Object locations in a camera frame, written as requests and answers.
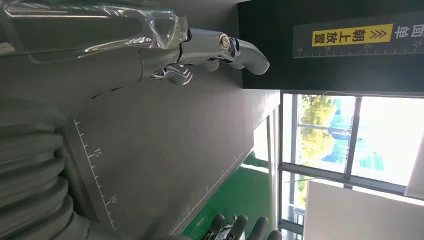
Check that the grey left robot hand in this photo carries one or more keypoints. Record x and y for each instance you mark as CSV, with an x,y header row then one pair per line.
x,y
99,43

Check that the black inbound machine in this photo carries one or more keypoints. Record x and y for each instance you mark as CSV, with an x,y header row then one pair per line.
x,y
172,139

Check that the white board panel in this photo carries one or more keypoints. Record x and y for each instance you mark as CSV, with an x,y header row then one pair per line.
x,y
361,215

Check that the dark framed window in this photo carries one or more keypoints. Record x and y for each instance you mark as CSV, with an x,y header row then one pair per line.
x,y
351,139

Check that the yellow and black label sticker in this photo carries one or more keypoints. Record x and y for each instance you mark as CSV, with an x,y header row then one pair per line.
x,y
352,34

